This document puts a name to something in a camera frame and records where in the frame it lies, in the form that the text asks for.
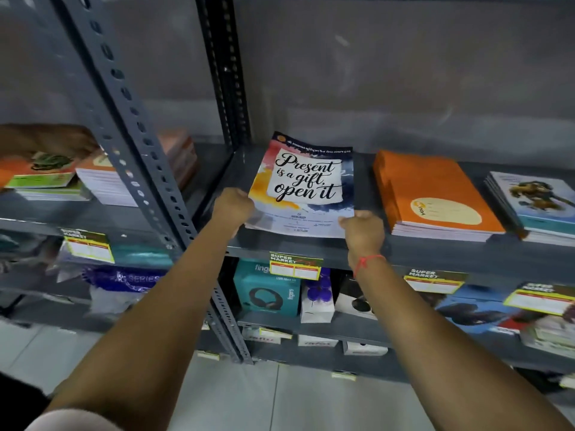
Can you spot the grey metal rack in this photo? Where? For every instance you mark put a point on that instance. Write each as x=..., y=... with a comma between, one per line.
x=54, y=213

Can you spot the white flat box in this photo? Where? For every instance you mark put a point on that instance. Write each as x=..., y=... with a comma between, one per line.
x=254, y=338
x=316, y=341
x=364, y=349

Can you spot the black headphone box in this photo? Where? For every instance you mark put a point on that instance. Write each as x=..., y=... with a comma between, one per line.
x=355, y=300

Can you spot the blue print plastic packet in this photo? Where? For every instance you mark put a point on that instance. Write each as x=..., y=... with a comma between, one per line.
x=126, y=282

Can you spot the Present is a gift notebooks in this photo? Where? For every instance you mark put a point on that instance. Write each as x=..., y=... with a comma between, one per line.
x=305, y=175

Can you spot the person's right hand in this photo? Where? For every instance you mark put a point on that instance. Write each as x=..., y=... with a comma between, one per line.
x=364, y=235

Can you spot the pale sleeve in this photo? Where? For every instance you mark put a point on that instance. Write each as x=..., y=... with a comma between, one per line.
x=72, y=421

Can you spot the blue headphone box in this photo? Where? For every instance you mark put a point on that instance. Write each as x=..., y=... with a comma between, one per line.
x=471, y=314

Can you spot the teal headphone box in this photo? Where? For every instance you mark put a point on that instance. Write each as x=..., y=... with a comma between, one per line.
x=265, y=291

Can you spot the person's right forearm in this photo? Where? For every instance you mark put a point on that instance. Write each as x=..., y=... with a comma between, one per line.
x=440, y=363

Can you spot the teal packet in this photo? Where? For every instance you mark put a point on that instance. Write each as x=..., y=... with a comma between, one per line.
x=141, y=256

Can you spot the orange notebook stack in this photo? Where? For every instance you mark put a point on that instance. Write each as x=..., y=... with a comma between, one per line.
x=426, y=184

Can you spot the person's left forearm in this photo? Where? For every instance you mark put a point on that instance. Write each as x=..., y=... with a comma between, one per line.
x=148, y=332

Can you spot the white purple product box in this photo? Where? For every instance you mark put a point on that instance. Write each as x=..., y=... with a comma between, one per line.
x=316, y=305

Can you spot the grey metal shelf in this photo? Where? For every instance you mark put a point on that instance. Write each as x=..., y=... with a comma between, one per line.
x=449, y=256

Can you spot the person's left hand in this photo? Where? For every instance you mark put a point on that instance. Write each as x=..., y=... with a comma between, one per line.
x=233, y=208

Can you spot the green coffee notebook stack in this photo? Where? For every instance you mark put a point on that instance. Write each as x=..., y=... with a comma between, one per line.
x=539, y=238

